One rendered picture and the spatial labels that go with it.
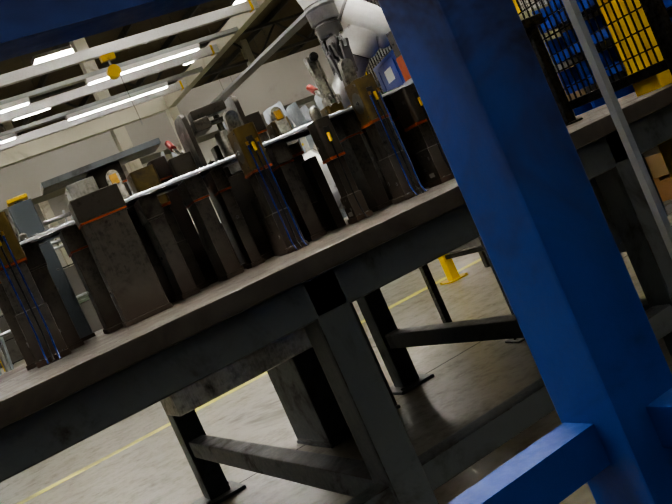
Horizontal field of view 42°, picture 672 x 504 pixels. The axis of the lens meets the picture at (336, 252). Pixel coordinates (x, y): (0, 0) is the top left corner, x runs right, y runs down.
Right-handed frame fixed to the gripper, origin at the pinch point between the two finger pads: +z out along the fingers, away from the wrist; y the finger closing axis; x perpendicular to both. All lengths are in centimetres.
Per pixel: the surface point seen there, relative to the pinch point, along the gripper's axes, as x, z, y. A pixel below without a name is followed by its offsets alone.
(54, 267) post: 94, 12, 35
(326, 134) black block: 20.3, 10.2, -15.6
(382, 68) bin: -36, -9, 49
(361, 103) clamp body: 8.5, 6.3, -18.1
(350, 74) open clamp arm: 5.5, -2.6, -12.7
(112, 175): 71, -5, 18
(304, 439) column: 37, 103, 83
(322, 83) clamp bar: 0.1, -7.6, 19.8
